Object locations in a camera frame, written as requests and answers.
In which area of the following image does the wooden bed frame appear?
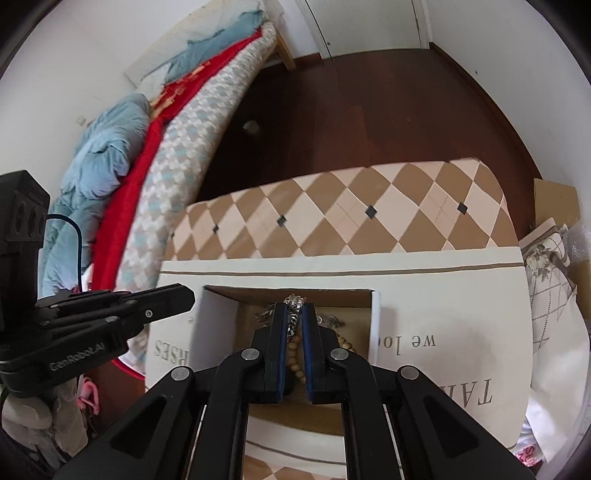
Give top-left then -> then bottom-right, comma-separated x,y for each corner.
268,0 -> 297,71

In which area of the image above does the red blanket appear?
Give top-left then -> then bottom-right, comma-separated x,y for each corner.
91,34 -> 260,292

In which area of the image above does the bubble wrap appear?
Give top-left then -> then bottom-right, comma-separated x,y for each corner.
567,225 -> 591,280

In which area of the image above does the beige cloth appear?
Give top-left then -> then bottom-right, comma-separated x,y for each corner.
0,376 -> 89,467

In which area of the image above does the checkered bed mattress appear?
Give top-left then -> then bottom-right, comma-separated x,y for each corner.
115,19 -> 280,297

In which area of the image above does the white door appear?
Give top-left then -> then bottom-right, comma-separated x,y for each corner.
299,0 -> 429,59

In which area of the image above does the diamond-pattern tablecloth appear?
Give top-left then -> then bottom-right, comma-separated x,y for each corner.
164,158 -> 520,480

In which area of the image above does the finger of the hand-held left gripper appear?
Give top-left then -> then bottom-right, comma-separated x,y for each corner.
36,290 -> 139,329
108,284 -> 196,334

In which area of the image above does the white printed jewelry box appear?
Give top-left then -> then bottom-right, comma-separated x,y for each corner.
145,247 -> 533,468

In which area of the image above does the wooden bead bracelet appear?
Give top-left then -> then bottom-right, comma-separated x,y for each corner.
285,331 -> 352,385

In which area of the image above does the teal blanket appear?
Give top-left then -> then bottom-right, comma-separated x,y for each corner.
147,9 -> 265,85

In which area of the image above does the floral checked cloth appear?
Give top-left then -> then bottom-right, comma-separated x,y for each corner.
518,219 -> 579,356

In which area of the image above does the cardboard sheet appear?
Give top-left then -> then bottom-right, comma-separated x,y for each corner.
533,178 -> 581,228

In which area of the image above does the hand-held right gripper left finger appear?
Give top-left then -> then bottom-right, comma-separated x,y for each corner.
55,301 -> 286,480

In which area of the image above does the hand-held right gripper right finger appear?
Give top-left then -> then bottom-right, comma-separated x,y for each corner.
302,302 -> 534,480

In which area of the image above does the black cable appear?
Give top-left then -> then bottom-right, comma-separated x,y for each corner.
45,214 -> 85,292

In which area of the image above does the silver chain bracelet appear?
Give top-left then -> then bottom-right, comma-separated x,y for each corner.
283,294 -> 309,343

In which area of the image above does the pink clothes hanger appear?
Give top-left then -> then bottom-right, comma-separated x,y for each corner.
78,376 -> 101,415

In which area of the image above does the light blue quilt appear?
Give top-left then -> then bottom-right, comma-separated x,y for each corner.
39,92 -> 154,297

